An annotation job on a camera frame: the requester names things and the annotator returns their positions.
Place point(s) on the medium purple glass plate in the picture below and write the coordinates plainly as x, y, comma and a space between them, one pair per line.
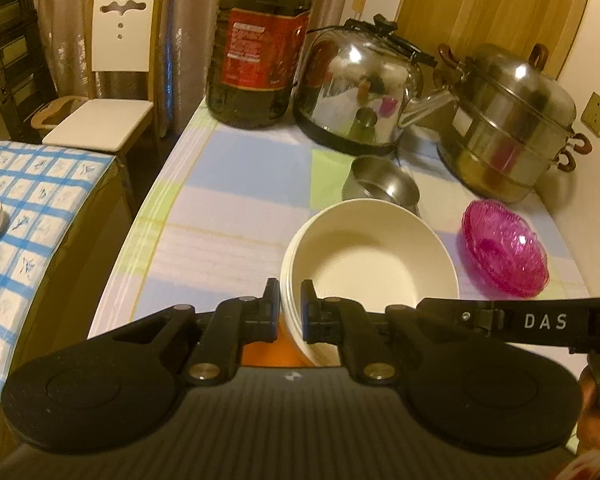
505, 247

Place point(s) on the checked pastel tablecloth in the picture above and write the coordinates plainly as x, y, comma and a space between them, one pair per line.
220, 210

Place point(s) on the orange plastic bowl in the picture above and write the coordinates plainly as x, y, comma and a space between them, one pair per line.
270, 352

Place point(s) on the person's right hand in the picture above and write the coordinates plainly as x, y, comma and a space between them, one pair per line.
597, 425

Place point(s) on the stainless steel bowl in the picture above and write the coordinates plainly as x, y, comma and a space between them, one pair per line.
380, 182

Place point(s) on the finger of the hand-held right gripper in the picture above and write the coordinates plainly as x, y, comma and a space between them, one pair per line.
455, 316

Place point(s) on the stainless steel kettle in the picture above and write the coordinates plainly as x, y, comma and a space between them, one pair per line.
350, 90

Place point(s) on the blue white patterned tablecloth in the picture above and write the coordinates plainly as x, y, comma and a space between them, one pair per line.
45, 200

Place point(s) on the white plastic bowl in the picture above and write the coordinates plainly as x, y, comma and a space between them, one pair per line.
365, 260

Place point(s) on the brown curved wooden object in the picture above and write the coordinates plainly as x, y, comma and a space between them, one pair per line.
55, 110

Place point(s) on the white wooden chair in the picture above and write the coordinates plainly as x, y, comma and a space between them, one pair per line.
120, 40

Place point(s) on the beige wall socket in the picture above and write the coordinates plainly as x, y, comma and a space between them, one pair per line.
596, 110

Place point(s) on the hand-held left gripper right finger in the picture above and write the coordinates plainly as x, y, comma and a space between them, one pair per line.
307, 312

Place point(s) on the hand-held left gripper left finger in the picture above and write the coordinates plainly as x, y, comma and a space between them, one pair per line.
275, 312

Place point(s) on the stainless steel steamer pot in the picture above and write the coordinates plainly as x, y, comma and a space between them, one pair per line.
510, 120

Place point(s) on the beige curtain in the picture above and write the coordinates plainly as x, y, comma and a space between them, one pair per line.
190, 20

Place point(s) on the black shelf rack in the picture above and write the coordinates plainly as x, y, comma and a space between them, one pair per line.
10, 50

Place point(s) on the large cooking oil bottle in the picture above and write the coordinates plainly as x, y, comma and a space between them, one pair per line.
257, 40

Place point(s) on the wooden door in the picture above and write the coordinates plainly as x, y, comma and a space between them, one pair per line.
480, 5

